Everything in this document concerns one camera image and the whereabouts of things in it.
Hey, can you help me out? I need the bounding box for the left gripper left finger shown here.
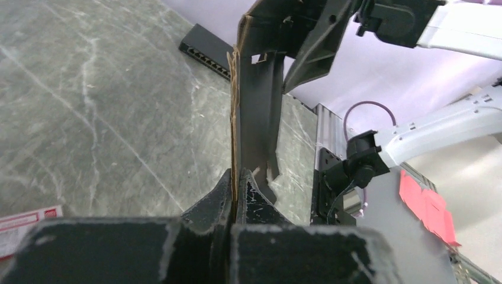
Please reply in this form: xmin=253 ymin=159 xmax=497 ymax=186
xmin=1 ymin=170 xmax=231 ymax=283

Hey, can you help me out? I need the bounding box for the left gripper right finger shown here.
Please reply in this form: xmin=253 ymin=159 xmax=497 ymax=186
xmin=231 ymin=169 xmax=400 ymax=283

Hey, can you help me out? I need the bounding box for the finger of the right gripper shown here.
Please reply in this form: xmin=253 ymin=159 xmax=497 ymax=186
xmin=283 ymin=1 xmax=362 ymax=93

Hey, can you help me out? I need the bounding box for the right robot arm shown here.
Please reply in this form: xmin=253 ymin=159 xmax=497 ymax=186
xmin=292 ymin=22 xmax=501 ymax=230

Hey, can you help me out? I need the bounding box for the red white small box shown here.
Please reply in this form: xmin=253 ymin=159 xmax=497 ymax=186
xmin=1 ymin=205 xmax=63 ymax=260

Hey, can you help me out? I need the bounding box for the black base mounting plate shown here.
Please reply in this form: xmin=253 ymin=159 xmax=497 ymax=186
xmin=310 ymin=147 xmax=356 ymax=225

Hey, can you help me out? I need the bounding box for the red paper tag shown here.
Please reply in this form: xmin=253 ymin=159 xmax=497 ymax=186
xmin=399 ymin=170 xmax=461 ymax=247

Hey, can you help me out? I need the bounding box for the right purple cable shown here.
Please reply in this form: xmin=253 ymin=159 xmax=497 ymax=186
xmin=343 ymin=101 xmax=398 ymax=218

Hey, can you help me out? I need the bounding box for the black switch box right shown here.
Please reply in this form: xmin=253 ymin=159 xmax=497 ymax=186
xmin=179 ymin=24 xmax=233 ymax=81

